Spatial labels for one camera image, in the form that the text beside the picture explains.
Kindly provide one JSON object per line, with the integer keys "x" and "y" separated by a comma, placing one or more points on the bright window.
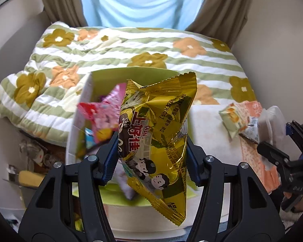
{"x": 141, "y": 2}

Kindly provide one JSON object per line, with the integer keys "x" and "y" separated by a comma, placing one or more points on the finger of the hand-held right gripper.
{"x": 289, "y": 128}
{"x": 272, "y": 152}

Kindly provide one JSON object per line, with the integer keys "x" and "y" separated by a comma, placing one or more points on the orange cake snack packet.
{"x": 232, "y": 118}

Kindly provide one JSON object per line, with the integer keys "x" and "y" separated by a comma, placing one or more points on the orange patterned cloth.
{"x": 257, "y": 161}

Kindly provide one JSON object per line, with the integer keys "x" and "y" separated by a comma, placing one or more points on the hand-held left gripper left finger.
{"x": 111, "y": 156}

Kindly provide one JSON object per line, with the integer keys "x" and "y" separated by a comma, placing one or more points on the blue red snack packet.
{"x": 89, "y": 138}

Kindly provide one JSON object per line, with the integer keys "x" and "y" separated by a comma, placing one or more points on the white barcode snack packet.
{"x": 250, "y": 131}

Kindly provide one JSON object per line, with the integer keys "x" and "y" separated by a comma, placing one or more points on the green striped floral blanket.
{"x": 141, "y": 45}

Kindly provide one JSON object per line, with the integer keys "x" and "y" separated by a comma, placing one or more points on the light green cardboard box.
{"x": 111, "y": 80}

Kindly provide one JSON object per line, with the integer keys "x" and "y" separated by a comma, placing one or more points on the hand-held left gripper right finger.
{"x": 192, "y": 162}

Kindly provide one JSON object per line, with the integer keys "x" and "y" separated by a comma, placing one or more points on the yellow object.
{"x": 31, "y": 179}

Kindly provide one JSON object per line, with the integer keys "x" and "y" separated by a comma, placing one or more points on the clear plastic bag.
{"x": 36, "y": 153}

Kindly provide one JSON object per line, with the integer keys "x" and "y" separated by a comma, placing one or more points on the white printed snack packet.
{"x": 270, "y": 123}

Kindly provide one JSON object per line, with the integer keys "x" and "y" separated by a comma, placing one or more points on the pink yellow snack packet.
{"x": 103, "y": 132}

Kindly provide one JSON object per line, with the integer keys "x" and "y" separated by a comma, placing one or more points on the brown curtain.
{"x": 222, "y": 7}
{"x": 63, "y": 2}

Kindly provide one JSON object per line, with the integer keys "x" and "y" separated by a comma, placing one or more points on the gold snack packet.
{"x": 156, "y": 131}

